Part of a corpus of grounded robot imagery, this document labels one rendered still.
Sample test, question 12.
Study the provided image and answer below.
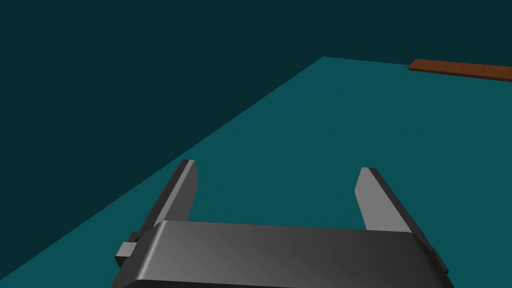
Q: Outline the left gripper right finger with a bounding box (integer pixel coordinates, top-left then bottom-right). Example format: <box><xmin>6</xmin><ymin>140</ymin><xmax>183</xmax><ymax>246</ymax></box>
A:
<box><xmin>354</xmin><ymin>166</ymin><xmax>431</xmax><ymax>250</ymax></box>

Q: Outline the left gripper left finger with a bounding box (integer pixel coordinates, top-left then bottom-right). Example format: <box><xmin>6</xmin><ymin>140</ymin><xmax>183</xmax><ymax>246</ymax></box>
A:
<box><xmin>138</xmin><ymin>158</ymin><xmax>199</xmax><ymax>234</ymax></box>

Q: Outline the brown wooden board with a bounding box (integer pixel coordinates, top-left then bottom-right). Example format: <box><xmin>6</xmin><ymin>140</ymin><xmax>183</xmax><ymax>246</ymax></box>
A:
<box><xmin>407</xmin><ymin>58</ymin><xmax>512</xmax><ymax>83</ymax></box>

